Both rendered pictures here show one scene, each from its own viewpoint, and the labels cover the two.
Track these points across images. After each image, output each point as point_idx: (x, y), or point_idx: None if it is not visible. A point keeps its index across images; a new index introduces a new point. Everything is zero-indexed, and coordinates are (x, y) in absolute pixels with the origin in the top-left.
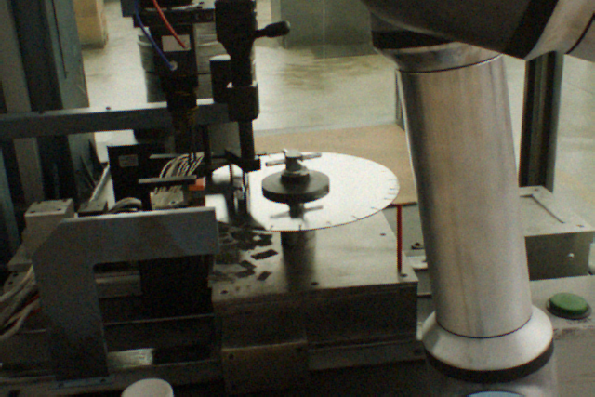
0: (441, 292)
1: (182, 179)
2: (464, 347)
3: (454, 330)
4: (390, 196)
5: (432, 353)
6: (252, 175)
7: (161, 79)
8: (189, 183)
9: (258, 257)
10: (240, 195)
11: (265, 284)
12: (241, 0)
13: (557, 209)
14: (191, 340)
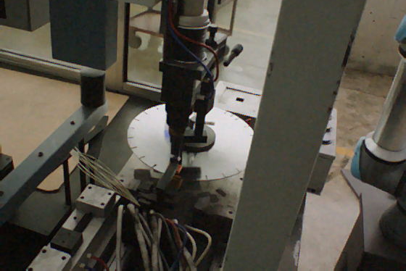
0: (402, 140)
1: (175, 169)
2: (403, 152)
3: (400, 149)
4: (234, 117)
5: (395, 161)
6: (159, 144)
7: (182, 109)
8: (177, 169)
9: (197, 187)
10: (191, 159)
11: (230, 195)
12: (224, 38)
13: (246, 90)
14: (206, 253)
